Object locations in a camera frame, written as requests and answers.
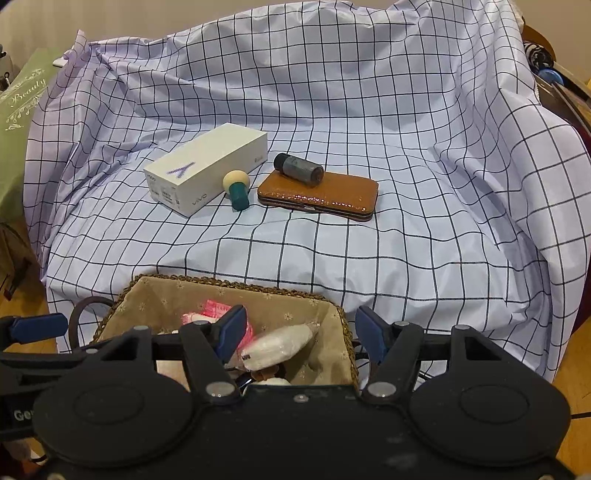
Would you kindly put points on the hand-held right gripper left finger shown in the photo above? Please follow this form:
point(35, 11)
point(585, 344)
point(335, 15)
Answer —
point(231, 332)

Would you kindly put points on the pink and white knitted cloth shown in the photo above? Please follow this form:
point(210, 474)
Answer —
point(205, 308)

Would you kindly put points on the brown leather case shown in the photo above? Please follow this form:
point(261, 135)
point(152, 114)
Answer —
point(332, 191)

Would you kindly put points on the white cardboard box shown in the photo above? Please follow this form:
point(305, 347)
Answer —
point(207, 170)

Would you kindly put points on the blue round object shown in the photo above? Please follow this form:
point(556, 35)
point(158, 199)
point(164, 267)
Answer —
point(550, 76)

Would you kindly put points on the white fluffy plush toy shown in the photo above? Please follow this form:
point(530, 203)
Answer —
point(272, 381)

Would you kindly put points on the green printed box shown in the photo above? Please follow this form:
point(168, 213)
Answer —
point(18, 138)

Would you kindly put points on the dark brown bag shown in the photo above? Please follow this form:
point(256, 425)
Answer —
point(18, 258)

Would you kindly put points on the grey cylindrical bottle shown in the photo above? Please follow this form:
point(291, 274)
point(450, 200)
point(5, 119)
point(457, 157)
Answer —
point(300, 169)

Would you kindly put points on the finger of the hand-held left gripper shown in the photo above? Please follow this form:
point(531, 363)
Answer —
point(37, 326)

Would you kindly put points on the woven basket with fabric lining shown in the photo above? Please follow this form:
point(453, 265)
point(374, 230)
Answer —
point(286, 304)

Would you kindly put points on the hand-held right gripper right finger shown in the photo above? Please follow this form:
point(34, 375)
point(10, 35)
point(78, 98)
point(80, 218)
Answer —
point(371, 334)

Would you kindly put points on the checked white bed sheet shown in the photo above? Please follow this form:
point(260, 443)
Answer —
point(369, 115)

